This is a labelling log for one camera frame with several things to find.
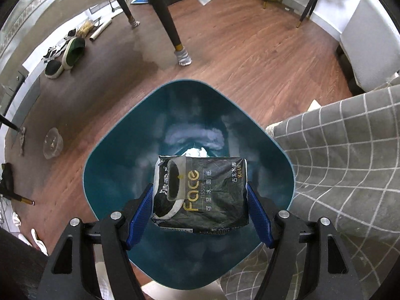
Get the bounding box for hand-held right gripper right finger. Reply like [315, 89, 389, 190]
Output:
[246, 183, 365, 300]

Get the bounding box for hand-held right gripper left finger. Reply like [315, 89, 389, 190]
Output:
[37, 184, 155, 300]

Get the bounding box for black and white snack bag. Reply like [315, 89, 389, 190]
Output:
[150, 155, 251, 235]

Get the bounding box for teal plastic trash bin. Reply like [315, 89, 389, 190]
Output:
[83, 79, 296, 291]

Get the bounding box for white paper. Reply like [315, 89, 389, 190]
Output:
[181, 145, 213, 158]

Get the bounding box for round table with grey checked cloth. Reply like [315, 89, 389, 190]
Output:
[219, 81, 400, 300]

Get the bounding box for black pole gold tip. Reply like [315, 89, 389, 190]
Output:
[0, 162, 36, 206]

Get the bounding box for green white slipper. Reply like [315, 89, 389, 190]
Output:
[62, 37, 86, 70]
[44, 61, 63, 79]

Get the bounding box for black white sneaker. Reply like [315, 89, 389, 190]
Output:
[42, 45, 68, 61]

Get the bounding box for rolled paper tube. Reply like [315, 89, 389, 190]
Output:
[89, 19, 113, 42]

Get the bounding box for grey armchair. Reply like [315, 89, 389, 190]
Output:
[336, 0, 400, 96]

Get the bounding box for black table legs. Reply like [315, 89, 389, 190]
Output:
[103, 0, 193, 66]

